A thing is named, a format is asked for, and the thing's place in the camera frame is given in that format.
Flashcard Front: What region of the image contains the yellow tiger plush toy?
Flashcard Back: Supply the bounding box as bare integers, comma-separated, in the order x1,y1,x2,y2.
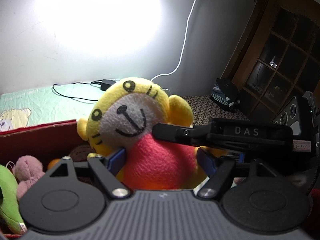
77,77,225,190

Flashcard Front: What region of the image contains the black adapter cable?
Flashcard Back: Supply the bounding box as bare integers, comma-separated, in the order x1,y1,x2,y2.
52,80,103,103

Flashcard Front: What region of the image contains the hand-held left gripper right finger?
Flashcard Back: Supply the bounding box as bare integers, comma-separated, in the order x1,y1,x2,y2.
196,148,288,200

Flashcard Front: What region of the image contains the cartoon print bed sheet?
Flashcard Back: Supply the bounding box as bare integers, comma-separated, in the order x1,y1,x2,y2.
0,84,111,132

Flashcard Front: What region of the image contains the brown plush toy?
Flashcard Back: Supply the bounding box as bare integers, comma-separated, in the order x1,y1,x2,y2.
69,145,95,166

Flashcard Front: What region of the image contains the red cardboard box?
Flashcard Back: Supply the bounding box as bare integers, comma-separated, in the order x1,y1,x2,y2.
0,119,100,239

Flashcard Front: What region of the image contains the dark floral patterned cloth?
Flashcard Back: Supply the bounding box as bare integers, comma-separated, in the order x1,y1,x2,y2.
180,95,250,126

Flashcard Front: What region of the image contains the black power adapter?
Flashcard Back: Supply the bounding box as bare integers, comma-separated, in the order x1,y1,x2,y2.
101,79,121,92

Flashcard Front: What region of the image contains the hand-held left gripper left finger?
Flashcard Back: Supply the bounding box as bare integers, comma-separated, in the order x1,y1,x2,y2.
45,148,131,200

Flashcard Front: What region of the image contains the green plush toy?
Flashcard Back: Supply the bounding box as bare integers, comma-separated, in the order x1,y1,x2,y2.
0,164,27,234

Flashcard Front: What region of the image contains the dark striped cloth bundle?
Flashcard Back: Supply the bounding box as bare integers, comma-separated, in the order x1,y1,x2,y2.
211,78,241,112

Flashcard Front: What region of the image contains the thick white power cable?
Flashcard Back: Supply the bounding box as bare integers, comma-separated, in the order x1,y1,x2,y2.
151,0,204,82

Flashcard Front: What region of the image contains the wooden glass-door cabinet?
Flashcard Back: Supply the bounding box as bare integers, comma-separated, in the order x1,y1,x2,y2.
220,0,320,123

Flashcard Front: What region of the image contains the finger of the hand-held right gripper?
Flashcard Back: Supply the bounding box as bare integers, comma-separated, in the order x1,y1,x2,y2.
152,118,294,153

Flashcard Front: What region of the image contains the mauve plush bear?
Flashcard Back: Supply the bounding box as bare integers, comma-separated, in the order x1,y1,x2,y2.
12,155,45,201

